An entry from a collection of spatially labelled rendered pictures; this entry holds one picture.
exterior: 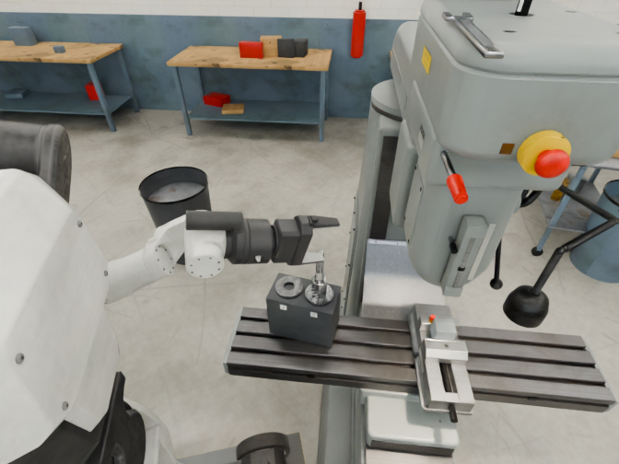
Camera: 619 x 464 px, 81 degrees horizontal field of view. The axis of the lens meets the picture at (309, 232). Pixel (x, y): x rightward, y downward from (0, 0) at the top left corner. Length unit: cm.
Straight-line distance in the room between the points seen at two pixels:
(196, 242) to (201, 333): 189
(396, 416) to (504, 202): 79
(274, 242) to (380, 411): 79
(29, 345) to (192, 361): 207
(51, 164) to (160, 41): 508
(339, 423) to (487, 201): 141
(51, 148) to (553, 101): 63
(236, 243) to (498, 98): 46
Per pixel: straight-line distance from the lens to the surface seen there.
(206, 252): 63
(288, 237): 68
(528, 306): 79
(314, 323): 118
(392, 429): 130
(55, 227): 43
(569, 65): 57
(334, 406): 197
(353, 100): 520
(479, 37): 52
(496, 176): 72
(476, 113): 56
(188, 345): 248
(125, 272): 72
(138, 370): 249
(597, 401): 148
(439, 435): 133
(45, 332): 39
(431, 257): 87
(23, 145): 56
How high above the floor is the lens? 199
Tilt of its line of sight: 40 degrees down
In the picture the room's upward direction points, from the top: straight up
